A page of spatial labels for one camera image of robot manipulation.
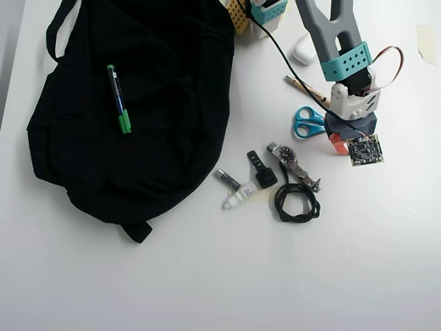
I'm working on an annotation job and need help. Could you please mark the brown cardboard ballpoint pen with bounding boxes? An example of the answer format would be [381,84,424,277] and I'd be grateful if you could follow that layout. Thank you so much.
[283,74,331,108]

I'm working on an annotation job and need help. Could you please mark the white dropper bottle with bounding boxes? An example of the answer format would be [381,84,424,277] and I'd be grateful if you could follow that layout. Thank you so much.
[220,181,258,211]

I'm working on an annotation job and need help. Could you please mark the yellow and teal robot base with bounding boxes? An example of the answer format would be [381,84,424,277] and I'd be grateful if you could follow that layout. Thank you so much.
[220,0,289,44]

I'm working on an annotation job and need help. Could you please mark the green capped marker pen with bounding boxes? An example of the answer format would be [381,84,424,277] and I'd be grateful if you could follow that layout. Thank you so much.
[105,64,132,134]

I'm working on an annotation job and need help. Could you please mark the black coiled cord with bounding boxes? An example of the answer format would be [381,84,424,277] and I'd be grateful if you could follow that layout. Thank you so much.
[273,161,322,224]

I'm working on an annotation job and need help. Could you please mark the black fabric bag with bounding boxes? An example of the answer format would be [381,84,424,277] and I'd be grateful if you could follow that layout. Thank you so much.
[25,0,237,245]

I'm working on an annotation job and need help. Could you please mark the white earbuds charging case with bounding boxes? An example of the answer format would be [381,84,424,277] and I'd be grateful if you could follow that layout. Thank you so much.
[292,34,315,66]

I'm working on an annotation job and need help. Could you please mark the blue handled scissors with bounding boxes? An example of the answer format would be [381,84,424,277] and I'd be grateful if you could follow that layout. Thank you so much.
[291,106,327,140]

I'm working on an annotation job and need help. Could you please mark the red white servo wire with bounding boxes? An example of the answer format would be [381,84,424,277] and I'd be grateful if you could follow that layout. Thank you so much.
[361,45,405,96]

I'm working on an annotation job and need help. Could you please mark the silver metal wristwatch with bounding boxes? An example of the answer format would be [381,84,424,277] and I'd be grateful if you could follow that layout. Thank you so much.
[265,141,322,193]

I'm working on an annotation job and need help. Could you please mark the bare camera circuit board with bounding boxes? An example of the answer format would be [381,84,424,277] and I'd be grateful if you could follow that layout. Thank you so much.
[345,133,386,168]

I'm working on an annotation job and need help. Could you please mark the beige masking tape piece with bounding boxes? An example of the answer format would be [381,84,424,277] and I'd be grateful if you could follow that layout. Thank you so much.
[416,23,438,66]

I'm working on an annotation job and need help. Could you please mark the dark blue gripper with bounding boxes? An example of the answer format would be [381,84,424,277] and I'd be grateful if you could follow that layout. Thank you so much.
[325,112,378,157]

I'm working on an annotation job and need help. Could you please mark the grey cylindrical battery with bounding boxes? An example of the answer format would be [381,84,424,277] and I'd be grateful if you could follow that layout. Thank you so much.
[215,168,242,190]

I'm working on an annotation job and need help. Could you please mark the black fitness band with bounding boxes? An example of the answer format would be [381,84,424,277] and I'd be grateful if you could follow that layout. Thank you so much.
[246,150,278,190]

